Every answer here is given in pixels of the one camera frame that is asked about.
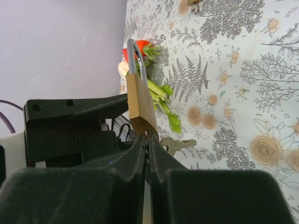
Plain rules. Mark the silver key bunch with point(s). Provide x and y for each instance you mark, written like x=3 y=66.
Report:
x=172 y=146

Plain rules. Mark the orange carrot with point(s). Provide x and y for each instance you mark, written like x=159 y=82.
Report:
x=125 y=54
x=147 y=49

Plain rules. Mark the floral table mat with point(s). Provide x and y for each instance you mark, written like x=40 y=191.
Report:
x=233 y=66

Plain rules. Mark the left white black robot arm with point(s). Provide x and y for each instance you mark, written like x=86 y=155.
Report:
x=13 y=156

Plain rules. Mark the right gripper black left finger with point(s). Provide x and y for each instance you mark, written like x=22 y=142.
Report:
x=88 y=194

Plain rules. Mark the small brass padlock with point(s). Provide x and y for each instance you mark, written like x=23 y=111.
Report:
x=194 y=4

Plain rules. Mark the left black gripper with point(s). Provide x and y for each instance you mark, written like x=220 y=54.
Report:
x=62 y=139

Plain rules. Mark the green celery stalks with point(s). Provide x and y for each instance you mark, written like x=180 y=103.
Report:
x=160 y=96

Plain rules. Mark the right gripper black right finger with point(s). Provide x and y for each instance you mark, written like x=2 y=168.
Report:
x=183 y=196

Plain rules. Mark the white green vegetable stalk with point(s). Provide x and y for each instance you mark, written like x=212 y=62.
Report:
x=123 y=69

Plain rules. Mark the large brass padlock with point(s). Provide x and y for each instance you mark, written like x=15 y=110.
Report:
x=140 y=103

